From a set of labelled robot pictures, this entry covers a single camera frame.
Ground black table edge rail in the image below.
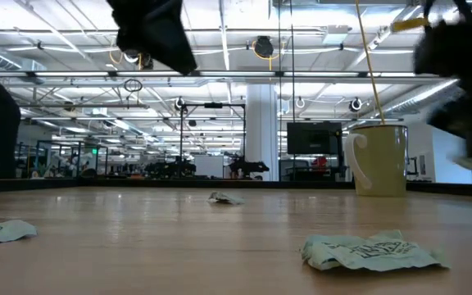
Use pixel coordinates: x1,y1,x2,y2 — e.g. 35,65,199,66
0,176,472,198

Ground yellow tag on cable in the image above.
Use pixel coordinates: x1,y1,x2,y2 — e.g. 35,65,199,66
390,16,430,34

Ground large crumpled green sweetener packet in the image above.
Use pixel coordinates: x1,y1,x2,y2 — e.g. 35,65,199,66
301,229,451,273

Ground yellow-green mug with white handle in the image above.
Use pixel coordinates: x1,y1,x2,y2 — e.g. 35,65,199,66
343,124,410,198

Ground crumpled white green sweetener packet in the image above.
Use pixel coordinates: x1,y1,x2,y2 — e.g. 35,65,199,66
207,191,246,206

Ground white building column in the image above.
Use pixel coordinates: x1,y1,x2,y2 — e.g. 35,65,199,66
245,84,279,182

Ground black ceiling cable reel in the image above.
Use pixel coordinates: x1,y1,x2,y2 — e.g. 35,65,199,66
252,35,276,60
122,48,155,70

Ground pale green sweetener packet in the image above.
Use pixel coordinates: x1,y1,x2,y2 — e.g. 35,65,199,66
0,219,39,246

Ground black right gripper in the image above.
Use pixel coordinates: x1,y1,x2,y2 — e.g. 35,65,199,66
411,0,472,164

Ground black monitor screen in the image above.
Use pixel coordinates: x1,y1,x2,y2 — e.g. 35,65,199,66
286,121,343,156

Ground black hanging cable loop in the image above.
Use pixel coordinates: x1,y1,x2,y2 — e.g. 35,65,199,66
123,78,143,93

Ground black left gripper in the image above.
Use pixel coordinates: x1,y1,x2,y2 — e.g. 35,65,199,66
106,0,198,77

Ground black metal frame rig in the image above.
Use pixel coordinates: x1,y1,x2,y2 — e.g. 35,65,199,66
179,102,247,165

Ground white board panel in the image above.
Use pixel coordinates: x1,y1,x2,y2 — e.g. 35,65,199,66
193,155,225,179

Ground black vertical hanging cable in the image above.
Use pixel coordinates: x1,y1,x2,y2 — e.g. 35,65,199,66
277,0,283,182
288,0,297,182

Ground wooden stick in mug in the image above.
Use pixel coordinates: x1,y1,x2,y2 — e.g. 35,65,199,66
354,0,386,126

